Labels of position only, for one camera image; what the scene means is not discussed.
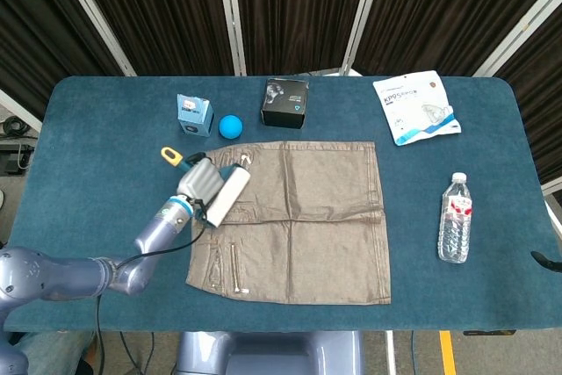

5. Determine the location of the black cardboard box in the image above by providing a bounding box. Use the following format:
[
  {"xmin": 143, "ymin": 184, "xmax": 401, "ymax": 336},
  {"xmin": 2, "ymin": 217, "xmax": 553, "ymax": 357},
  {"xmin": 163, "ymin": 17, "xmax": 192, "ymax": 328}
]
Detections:
[{"xmin": 259, "ymin": 77, "xmax": 309, "ymax": 130}]

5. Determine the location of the dark curtain screen panel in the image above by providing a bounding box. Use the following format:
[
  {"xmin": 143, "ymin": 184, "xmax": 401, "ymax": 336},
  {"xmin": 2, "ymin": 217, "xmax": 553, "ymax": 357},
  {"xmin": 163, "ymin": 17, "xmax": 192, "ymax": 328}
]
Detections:
[
  {"xmin": 473, "ymin": 0, "xmax": 562, "ymax": 196},
  {"xmin": 0, "ymin": 0, "xmax": 137, "ymax": 130},
  {"xmin": 214, "ymin": 0, "xmax": 383, "ymax": 76},
  {"xmin": 50, "ymin": 0, "xmax": 247, "ymax": 76},
  {"xmin": 342, "ymin": 0, "xmax": 562, "ymax": 78}
]

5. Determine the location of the white KP95 mask bag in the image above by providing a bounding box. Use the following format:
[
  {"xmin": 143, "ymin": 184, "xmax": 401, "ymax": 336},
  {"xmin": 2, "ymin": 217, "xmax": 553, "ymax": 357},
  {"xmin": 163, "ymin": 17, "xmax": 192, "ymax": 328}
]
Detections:
[{"xmin": 372, "ymin": 69, "xmax": 463, "ymax": 147}]

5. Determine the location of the blue ball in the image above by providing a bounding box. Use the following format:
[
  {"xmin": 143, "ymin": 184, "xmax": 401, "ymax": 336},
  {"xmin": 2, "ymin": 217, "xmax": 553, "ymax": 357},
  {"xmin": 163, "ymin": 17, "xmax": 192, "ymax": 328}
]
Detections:
[{"xmin": 218, "ymin": 114, "xmax": 244, "ymax": 140}]

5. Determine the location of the clear plastic water bottle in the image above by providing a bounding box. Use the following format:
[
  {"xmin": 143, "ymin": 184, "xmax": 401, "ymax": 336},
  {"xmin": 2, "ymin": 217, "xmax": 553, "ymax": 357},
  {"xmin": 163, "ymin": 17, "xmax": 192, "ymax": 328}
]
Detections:
[{"xmin": 436, "ymin": 171, "xmax": 474, "ymax": 264}]

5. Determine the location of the black coiled floor cable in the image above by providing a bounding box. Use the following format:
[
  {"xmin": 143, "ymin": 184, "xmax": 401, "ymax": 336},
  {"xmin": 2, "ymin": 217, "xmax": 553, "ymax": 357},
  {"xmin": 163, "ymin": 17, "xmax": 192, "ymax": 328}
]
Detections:
[{"xmin": 0, "ymin": 114, "xmax": 30, "ymax": 135}]

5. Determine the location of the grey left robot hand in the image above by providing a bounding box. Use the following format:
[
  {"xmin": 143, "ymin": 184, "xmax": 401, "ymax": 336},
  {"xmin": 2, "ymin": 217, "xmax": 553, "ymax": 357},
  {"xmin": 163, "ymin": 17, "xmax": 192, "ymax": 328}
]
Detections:
[{"xmin": 177, "ymin": 159, "xmax": 226, "ymax": 207}]

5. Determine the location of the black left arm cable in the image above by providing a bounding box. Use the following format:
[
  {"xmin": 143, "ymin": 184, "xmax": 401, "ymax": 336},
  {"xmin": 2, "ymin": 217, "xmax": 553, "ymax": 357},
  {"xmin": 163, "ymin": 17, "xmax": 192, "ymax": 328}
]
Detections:
[{"xmin": 94, "ymin": 197, "xmax": 212, "ymax": 375}]

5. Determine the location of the bronze shiny zip skirt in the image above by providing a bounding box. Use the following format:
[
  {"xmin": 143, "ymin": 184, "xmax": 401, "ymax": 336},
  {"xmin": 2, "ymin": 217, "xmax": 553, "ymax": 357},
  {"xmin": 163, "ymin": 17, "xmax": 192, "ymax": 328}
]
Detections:
[{"xmin": 184, "ymin": 141, "xmax": 393, "ymax": 306}]

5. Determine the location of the teal lint roller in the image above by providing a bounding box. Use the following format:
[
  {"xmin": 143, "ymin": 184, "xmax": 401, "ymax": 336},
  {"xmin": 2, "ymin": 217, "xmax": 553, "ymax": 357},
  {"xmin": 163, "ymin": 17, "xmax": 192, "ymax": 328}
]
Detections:
[{"xmin": 160, "ymin": 146, "xmax": 252, "ymax": 229}]

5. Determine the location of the blue-grey robot torso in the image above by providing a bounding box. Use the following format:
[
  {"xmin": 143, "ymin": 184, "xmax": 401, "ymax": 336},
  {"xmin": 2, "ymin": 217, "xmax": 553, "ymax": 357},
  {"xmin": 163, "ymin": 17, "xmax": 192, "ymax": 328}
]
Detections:
[{"xmin": 175, "ymin": 330, "xmax": 365, "ymax": 375}]

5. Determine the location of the black floor equipment box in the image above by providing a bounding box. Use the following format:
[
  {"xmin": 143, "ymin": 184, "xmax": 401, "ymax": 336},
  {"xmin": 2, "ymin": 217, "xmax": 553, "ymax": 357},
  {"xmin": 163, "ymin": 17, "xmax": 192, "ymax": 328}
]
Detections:
[{"xmin": 0, "ymin": 142, "xmax": 39, "ymax": 174}]

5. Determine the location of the light blue speaker box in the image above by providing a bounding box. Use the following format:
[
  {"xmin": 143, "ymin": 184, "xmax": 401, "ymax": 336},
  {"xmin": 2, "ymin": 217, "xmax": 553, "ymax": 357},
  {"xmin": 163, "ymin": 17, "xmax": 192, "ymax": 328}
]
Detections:
[{"xmin": 176, "ymin": 93, "xmax": 215, "ymax": 138}]

